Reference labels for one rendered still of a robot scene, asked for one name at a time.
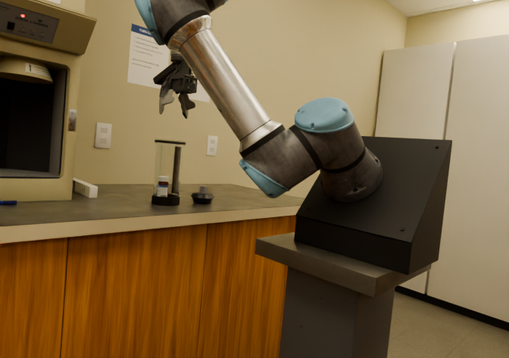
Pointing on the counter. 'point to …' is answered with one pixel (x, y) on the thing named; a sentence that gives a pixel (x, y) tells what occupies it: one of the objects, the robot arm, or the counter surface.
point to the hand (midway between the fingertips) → (172, 115)
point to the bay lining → (32, 123)
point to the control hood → (75, 38)
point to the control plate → (13, 14)
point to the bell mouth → (24, 70)
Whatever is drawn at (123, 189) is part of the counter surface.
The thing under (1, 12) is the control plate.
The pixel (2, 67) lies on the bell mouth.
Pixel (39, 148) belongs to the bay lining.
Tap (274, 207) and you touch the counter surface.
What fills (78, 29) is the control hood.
